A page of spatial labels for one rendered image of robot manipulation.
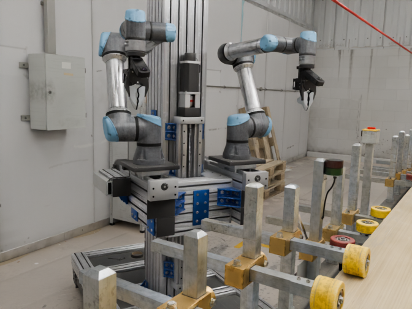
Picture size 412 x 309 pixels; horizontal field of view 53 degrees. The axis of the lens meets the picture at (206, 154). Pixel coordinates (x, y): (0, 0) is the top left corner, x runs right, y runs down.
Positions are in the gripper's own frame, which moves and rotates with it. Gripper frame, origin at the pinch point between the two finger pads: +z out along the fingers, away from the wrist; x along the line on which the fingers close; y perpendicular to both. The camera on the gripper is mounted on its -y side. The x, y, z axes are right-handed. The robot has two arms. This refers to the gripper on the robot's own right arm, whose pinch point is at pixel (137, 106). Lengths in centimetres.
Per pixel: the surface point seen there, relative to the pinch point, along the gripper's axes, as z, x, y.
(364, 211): 51, -116, -11
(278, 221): 47, -57, -17
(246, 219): 25, -5, -69
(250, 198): 20, -5, -70
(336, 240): 41, -49, -57
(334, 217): 42, -71, -34
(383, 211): 42, -95, -38
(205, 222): 36, -11, -36
